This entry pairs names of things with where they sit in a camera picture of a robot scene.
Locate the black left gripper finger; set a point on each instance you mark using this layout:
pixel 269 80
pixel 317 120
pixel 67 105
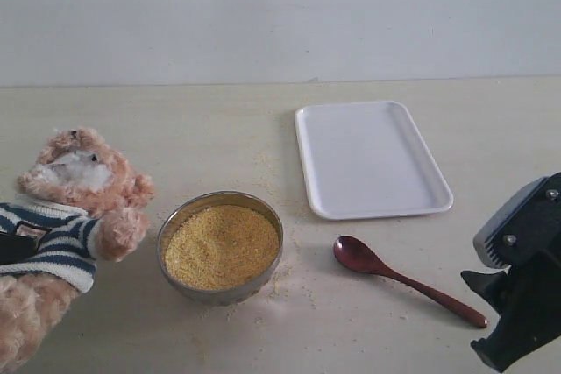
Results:
pixel 14 248

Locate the steel bowl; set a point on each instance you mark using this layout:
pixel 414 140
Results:
pixel 193 206

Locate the dark red wooden spoon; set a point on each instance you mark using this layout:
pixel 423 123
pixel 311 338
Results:
pixel 358 257

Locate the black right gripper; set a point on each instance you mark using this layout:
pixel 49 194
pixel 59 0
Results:
pixel 528 299

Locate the yellow millet grain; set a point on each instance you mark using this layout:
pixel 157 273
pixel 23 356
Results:
pixel 221 247

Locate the white plastic tray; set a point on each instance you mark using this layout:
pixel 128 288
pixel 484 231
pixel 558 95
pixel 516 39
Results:
pixel 365 160

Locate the plush teddy bear striped sweater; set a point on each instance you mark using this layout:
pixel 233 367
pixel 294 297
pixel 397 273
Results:
pixel 82 202

